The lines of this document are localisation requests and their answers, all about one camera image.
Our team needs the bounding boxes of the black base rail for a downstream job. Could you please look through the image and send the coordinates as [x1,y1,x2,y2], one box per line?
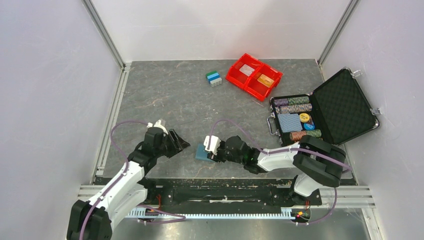
[139,178,326,214]

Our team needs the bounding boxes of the black poker chip case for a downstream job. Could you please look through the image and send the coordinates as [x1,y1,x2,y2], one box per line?
[269,67,380,147]

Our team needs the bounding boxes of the purple brown chip row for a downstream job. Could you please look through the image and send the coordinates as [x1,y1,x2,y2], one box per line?
[275,103,313,114]

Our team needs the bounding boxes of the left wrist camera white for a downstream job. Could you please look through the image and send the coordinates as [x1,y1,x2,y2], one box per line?
[146,119,169,135]

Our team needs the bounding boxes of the yellow dealer chip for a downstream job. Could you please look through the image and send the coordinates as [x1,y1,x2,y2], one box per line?
[299,113,311,123]

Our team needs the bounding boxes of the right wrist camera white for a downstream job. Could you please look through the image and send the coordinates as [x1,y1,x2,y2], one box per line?
[203,135,221,155]

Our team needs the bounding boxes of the blue dealer chip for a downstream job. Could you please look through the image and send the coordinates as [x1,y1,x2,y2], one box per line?
[303,122,316,131]

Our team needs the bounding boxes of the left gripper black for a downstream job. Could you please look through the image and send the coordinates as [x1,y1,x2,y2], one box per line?
[154,128,190,159]

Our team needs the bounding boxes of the aluminium frame post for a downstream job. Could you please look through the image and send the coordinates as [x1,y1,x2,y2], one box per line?
[317,0,361,67]
[82,0,126,69]

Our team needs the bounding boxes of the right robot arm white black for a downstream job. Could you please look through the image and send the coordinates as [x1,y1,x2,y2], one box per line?
[203,135,351,204]

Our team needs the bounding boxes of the blue card holder wallet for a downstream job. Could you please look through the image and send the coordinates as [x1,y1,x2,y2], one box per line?
[195,143,213,162]

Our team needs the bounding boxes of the orange green chip row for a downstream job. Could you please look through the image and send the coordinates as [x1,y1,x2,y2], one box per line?
[289,129,322,142]

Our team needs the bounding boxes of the white card in bin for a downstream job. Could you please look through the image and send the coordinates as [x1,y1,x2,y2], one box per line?
[239,64,255,77]

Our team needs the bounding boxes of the aluminium frame post left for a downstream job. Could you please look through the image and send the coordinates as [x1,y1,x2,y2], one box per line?
[82,0,126,69]

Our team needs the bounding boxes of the blue playing card deck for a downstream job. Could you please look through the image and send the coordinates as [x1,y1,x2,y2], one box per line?
[277,113,303,133]

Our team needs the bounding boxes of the purple green chip row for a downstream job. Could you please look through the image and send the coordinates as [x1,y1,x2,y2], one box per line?
[273,96,310,107]

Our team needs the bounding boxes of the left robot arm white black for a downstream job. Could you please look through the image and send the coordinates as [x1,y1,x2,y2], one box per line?
[66,126,190,240]

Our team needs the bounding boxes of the stacked green blue white blocks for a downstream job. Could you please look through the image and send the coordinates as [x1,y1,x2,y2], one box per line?
[205,71,223,87]

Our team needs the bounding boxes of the red divided plastic bin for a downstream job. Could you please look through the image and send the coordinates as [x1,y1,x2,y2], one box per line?
[225,53,283,102]

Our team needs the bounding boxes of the aluminium frame post right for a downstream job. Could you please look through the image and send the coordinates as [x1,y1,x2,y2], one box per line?
[317,0,361,67]

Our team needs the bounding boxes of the orange card in bin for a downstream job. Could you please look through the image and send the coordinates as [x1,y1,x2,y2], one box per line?
[257,74,274,88]

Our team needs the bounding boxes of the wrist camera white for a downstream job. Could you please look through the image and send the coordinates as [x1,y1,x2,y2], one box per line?
[203,135,221,155]
[146,119,169,135]

